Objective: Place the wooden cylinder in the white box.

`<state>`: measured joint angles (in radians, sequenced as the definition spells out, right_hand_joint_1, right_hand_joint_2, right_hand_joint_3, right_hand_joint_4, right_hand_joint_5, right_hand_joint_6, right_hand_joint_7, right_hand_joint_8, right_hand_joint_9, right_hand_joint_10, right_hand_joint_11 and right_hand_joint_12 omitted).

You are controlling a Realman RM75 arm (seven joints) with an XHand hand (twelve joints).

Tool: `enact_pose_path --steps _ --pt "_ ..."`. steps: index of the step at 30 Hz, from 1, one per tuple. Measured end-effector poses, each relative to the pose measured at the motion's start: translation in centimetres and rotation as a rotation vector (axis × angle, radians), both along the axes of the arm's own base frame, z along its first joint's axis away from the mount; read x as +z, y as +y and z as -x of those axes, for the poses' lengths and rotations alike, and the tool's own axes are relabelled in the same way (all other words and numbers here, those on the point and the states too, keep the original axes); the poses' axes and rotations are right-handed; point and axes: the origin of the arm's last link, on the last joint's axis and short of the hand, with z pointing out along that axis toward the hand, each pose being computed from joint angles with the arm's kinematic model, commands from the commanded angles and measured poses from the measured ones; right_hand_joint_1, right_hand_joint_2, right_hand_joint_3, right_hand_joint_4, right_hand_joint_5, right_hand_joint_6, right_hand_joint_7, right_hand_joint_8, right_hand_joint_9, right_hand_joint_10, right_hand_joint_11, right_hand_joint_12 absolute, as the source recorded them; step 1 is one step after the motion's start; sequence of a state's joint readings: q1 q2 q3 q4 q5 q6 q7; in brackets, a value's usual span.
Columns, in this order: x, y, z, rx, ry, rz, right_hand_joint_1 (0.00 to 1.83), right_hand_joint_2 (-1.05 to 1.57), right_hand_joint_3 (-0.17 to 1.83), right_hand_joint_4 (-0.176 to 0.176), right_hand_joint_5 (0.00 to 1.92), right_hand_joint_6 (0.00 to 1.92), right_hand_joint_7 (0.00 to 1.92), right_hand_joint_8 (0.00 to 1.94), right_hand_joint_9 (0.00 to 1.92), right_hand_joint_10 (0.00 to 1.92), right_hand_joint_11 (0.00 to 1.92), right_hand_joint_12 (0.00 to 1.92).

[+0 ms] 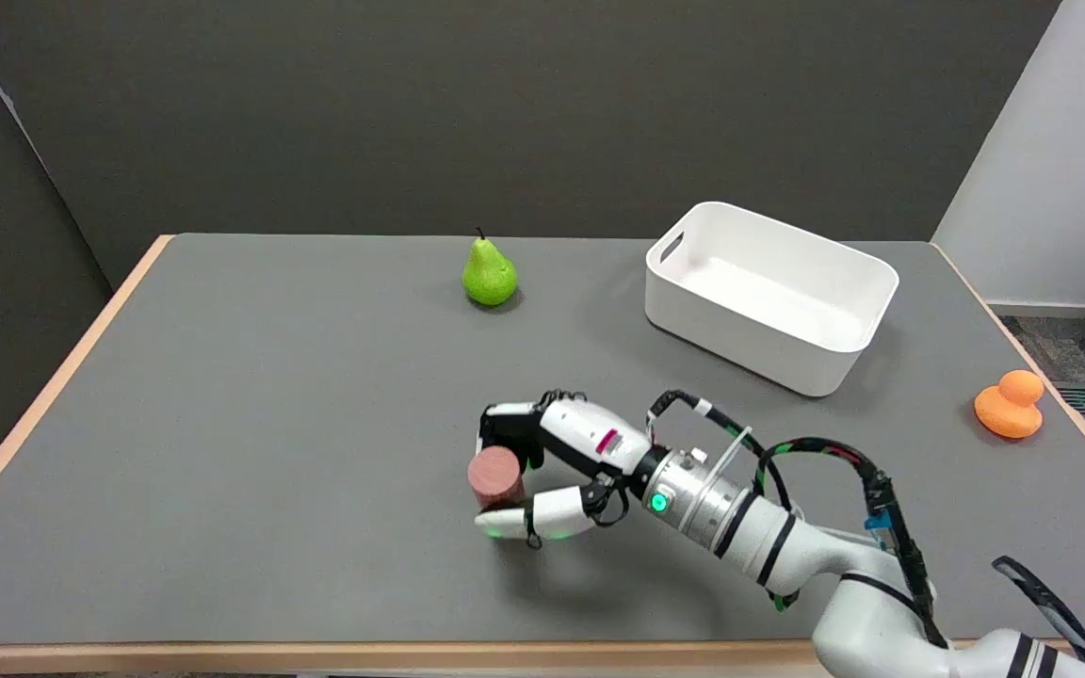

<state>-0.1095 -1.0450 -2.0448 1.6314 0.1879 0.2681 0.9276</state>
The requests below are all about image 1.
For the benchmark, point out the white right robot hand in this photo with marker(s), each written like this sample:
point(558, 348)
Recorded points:
point(580, 435)

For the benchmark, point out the wooden cylinder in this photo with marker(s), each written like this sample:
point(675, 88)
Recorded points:
point(495, 478)

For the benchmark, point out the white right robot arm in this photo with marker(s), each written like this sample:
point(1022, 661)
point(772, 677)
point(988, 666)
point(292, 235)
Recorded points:
point(787, 546)

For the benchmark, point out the white plastic box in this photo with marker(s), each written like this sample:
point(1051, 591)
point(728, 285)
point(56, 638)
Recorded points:
point(769, 297)

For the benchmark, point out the green pear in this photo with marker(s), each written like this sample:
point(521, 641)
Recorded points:
point(489, 273)

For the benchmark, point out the orange rubber duck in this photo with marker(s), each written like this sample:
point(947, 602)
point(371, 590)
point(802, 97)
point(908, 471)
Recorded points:
point(1011, 403)

